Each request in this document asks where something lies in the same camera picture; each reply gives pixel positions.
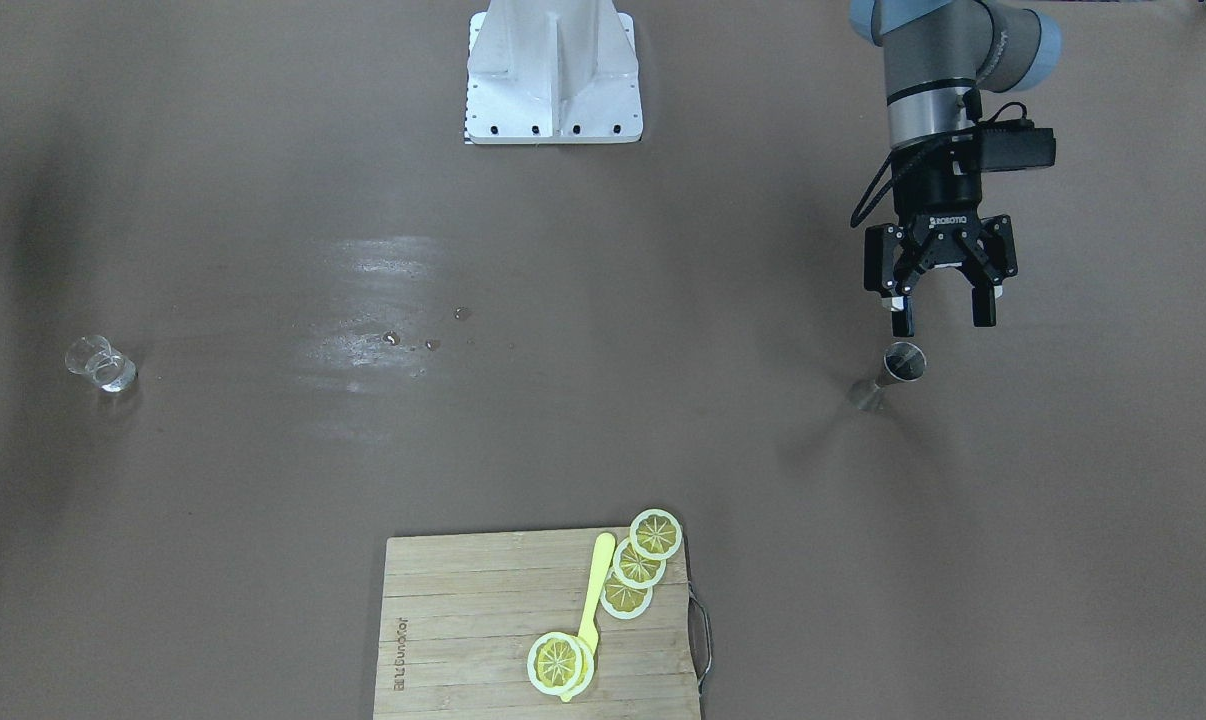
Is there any lemon slice lower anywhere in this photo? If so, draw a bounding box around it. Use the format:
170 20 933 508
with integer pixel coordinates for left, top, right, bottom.
601 570 652 621

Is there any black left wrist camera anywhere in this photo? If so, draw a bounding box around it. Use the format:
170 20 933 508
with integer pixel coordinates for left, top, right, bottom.
977 119 1056 172

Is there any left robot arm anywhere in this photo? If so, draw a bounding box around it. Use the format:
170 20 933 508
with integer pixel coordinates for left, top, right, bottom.
849 1 1062 338

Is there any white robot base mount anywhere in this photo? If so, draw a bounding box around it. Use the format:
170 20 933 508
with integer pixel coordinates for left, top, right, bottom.
463 1 644 146

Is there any clear glass measuring cup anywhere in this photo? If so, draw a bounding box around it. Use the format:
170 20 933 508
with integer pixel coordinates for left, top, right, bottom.
64 334 137 396

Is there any bamboo cutting board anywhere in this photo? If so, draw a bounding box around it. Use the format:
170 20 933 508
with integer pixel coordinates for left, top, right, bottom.
373 528 702 719

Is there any lemon slice on spoon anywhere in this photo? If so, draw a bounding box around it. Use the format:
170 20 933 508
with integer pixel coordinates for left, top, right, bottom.
526 632 597 703

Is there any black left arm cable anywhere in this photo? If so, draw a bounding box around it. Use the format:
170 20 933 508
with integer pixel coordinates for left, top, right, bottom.
850 100 1030 229

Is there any lemon slice middle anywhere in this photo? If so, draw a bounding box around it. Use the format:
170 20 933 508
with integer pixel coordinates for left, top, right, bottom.
611 539 667 591

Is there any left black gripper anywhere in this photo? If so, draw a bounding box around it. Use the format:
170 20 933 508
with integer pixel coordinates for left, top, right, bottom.
863 129 1019 338

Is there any steel jigger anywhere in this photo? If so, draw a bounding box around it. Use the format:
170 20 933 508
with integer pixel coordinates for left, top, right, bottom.
849 341 927 412

